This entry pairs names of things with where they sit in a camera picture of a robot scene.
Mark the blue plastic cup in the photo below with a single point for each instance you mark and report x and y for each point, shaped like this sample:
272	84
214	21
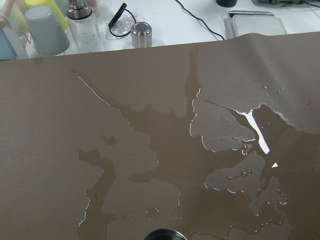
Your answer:
7	40

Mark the steel double jigger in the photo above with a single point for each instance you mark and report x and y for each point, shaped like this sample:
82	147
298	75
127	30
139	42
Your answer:
165	234

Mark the glass shaker bottle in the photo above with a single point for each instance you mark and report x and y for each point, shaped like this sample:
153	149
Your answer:
83	26

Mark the steel cup lid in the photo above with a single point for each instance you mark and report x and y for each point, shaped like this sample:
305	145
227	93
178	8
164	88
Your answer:
141	35

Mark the black strap clip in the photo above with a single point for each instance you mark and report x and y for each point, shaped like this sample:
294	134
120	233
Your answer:
117	15

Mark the grey plastic cup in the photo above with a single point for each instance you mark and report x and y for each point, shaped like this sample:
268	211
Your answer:
49	38

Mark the black water bottle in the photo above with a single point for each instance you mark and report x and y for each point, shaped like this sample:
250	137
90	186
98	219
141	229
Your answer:
226	3

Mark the metal tray scale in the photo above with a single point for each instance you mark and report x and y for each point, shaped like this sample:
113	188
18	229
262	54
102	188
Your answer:
242	22

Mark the yellow plastic cup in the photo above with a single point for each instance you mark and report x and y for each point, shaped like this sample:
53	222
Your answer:
42	8

